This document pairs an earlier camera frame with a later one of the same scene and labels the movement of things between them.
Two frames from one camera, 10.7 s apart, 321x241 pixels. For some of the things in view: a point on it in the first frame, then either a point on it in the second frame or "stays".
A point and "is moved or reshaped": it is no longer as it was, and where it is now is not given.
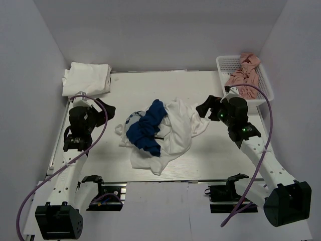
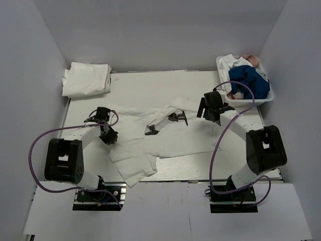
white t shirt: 182,123 is moved or reshaped
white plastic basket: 227,64 stays
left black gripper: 111,110 → 109,140
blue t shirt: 145,132 → 249,76
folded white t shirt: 91,79 stays
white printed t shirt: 133,118 → 228,62
